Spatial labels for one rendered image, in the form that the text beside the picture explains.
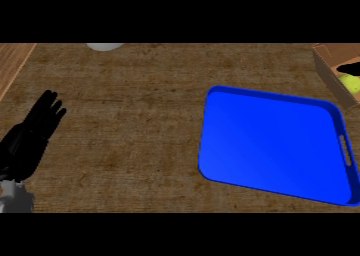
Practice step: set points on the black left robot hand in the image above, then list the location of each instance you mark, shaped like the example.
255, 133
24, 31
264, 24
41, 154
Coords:
28, 140

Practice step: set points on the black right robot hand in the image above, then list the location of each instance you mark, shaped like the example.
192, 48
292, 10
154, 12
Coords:
354, 68

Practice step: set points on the green pear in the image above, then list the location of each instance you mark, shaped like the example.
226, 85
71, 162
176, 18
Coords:
351, 83

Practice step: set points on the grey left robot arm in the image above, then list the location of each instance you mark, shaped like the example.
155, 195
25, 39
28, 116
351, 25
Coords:
13, 198

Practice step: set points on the brown cardboard box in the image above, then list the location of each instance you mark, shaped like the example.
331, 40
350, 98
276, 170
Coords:
335, 61

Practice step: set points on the blue plastic tray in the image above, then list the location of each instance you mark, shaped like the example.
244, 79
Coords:
273, 143

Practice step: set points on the light wooden board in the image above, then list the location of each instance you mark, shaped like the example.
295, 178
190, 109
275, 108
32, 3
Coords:
6, 70

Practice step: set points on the pale grey round object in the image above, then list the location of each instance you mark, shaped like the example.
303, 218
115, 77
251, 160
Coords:
105, 46

